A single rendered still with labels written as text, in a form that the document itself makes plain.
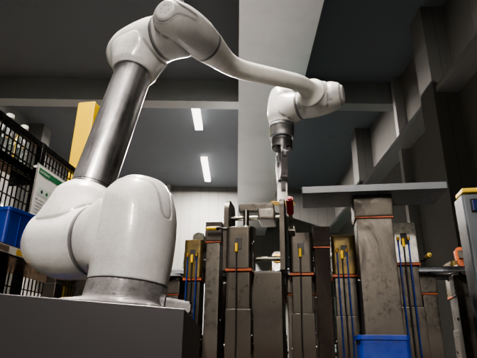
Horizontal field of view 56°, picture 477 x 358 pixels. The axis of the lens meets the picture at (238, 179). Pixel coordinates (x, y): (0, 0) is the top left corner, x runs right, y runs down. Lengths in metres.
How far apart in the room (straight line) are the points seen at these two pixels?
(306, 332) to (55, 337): 0.76
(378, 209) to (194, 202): 8.91
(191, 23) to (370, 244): 0.74
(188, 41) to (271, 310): 0.76
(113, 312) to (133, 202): 0.24
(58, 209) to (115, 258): 0.23
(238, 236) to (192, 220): 8.67
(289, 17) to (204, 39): 2.34
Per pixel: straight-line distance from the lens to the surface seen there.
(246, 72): 1.43
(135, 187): 0.90
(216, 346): 1.33
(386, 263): 1.22
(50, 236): 1.01
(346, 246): 1.38
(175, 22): 1.23
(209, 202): 10.03
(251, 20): 3.59
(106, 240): 0.87
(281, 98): 1.66
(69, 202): 1.03
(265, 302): 1.30
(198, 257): 1.39
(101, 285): 0.85
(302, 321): 1.31
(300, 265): 1.32
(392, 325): 1.20
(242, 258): 1.26
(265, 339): 1.30
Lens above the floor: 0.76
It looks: 21 degrees up
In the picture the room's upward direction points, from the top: 1 degrees clockwise
